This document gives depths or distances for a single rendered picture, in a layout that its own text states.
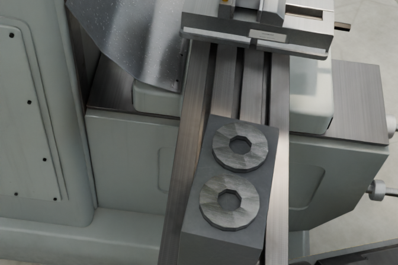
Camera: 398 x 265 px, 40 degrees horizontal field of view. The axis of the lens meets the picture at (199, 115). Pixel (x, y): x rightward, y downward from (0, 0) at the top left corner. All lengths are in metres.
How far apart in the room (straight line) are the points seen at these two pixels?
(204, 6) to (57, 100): 0.41
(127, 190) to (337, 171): 0.64
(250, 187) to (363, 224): 1.39
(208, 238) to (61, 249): 1.11
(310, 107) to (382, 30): 1.57
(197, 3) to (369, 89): 0.56
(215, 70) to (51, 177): 0.61
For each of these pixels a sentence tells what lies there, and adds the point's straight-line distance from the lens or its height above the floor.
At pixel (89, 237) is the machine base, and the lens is 1.81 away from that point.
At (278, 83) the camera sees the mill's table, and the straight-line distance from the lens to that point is 1.22.
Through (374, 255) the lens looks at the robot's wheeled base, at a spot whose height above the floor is 0.59.
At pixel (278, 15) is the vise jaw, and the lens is 1.22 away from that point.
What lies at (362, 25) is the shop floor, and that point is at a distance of 2.86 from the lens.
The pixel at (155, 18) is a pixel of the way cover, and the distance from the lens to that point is 1.40.
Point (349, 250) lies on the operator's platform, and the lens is 1.66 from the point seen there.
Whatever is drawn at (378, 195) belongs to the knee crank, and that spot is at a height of 0.53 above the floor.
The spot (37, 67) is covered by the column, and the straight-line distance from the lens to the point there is 1.24.
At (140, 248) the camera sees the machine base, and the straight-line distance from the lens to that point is 1.80.
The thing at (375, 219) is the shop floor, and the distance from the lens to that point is 2.21.
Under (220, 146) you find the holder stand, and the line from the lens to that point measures 0.86.
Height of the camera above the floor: 1.84
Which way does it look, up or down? 53 degrees down
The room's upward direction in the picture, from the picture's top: 7 degrees clockwise
